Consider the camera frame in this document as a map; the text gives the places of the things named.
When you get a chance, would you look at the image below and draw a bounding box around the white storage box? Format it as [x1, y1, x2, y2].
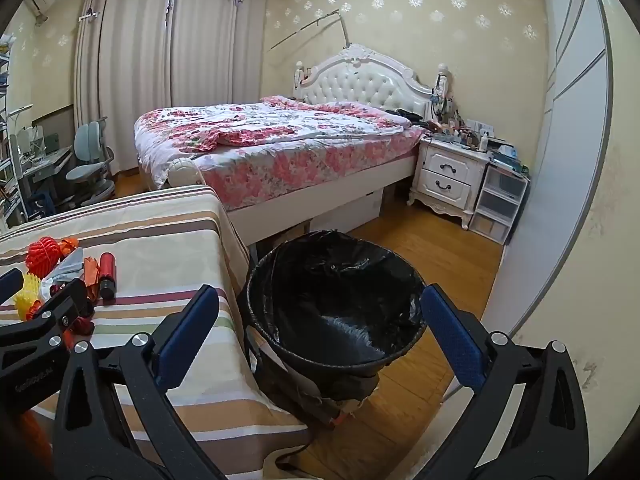
[310, 187, 385, 233]

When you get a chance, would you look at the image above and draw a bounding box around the white bed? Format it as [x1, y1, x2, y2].
[134, 44, 453, 250]

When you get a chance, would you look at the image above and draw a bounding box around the red can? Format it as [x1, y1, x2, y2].
[98, 253, 119, 304]

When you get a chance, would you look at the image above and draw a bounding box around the brown cardboard box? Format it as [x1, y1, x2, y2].
[260, 225, 313, 256]

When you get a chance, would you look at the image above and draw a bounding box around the pile of bedside clutter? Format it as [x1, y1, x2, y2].
[425, 105, 526, 163]

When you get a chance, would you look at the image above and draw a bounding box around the yellow foam fruit net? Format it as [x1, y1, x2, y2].
[14, 272, 43, 321]

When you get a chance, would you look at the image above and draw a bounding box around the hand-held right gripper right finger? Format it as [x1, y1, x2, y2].
[420, 284, 591, 480]

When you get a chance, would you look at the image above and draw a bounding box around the white desk lamp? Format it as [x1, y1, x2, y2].
[9, 104, 34, 133]

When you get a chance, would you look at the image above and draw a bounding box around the thin metal pole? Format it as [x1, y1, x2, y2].
[270, 7, 351, 53]

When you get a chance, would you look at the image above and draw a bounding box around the blue stool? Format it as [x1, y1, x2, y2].
[25, 192, 53, 221]

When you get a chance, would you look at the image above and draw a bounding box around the black bagged trash bin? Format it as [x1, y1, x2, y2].
[245, 230, 428, 376]

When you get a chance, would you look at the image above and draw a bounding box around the white desk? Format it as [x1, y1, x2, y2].
[15, 145, 76, 196]

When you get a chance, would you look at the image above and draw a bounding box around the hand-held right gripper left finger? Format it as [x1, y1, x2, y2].
[52, 285, 236, 480]

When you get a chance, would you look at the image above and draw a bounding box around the white nightstand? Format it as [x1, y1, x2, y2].
[407, 137, 491, 231]

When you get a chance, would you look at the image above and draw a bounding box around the grey office chair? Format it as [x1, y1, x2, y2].
[65, 116, 117, 207]

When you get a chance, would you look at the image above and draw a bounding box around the small red wrapper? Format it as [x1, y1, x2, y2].
[74, 300, 97, 336]

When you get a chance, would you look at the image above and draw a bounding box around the orange wrapper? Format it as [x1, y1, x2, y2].
[81, 257, 103, 302]

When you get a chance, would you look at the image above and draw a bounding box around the beige curtain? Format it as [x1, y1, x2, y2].
[74, 0, 176, 188]
[170, 0, 271, 111]

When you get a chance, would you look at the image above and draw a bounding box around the white wardrobe door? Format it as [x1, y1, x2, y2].
[442, 0, 615, 401]

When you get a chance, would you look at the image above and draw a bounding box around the clear plastic drawer unit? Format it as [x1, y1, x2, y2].
[470, 162, 530, 246]

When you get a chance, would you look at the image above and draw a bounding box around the red foam fruit net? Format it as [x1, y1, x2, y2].
[25, 235, 63, 273]

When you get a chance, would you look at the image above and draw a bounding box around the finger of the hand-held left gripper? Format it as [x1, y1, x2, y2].
[0, 278, 89, 356]
[0, 267, 25, 306]

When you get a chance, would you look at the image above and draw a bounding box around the striped tablecloth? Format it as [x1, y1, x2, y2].
[0, 185, 308, 480]

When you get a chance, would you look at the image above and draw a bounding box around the white bookshelf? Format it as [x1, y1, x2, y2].
[0, 35, 28, 228]

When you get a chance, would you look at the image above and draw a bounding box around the floral quilt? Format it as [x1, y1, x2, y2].
[134, 96, 431, 211]

